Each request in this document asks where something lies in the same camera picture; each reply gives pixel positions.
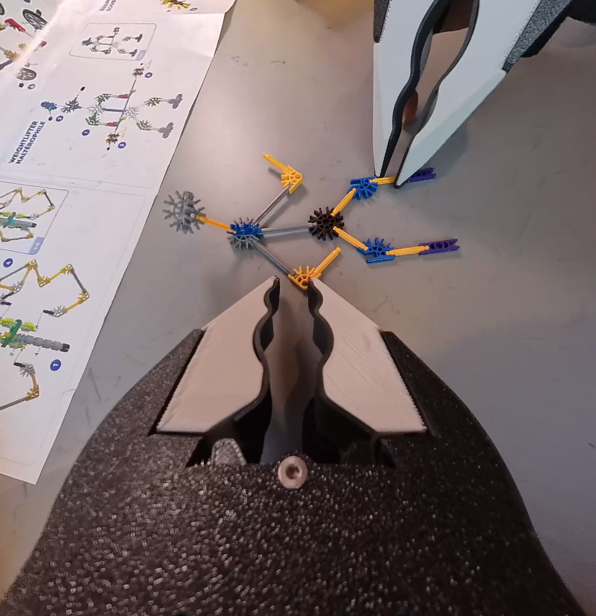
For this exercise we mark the person's right hand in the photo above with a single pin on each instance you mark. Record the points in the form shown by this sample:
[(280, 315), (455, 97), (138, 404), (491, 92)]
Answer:
[(412, 109)]

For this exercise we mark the yellow toy rod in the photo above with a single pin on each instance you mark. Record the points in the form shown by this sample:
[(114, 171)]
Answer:
[(274, 162), (329, 260)]

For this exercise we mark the multicolour rod and connector assembly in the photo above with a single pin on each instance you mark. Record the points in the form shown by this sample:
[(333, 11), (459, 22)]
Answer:
[(326, 221)]

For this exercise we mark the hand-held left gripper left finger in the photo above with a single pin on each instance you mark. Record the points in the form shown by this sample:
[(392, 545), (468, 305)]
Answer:
[(216, 380)]

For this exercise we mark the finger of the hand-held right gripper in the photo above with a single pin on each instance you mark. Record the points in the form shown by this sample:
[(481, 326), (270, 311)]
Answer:
[(471, 96), (389, 72)]

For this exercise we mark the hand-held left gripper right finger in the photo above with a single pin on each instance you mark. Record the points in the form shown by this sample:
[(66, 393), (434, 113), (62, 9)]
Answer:
[(370, 380)]

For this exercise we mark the white toy instruction sheet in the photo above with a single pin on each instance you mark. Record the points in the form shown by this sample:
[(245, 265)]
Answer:
[(62, 168)]

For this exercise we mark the grey connector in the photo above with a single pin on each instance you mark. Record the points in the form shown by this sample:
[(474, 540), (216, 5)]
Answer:
[(184, 211)]

